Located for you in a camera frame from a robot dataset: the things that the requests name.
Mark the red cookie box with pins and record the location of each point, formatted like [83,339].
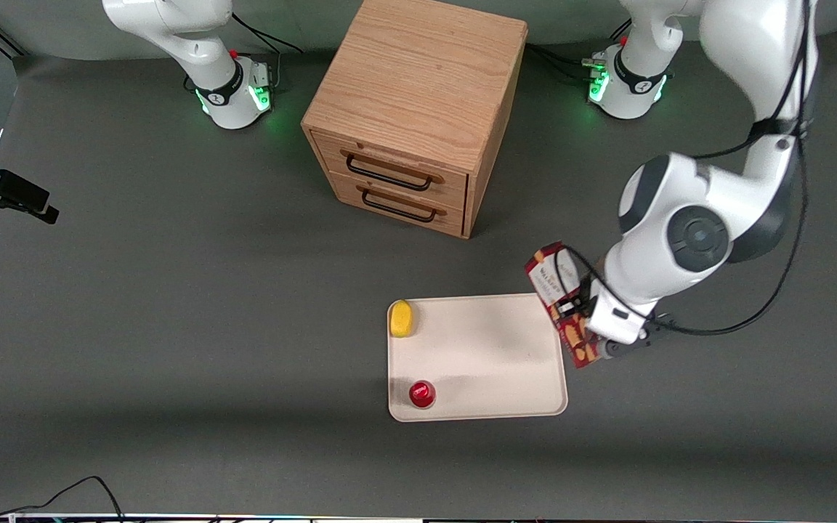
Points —
[553,280]

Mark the beige rectangular tray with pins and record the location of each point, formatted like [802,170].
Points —
[484,356]

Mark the narrow wooden drawer front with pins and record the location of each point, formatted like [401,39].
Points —
[455,218]

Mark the wide wooden drawer front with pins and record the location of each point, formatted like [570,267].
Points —
[455,185]

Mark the yellow lemon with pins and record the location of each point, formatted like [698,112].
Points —
[402,319]

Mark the wooden two-drawer cabinet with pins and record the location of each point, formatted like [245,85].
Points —
[418,73]

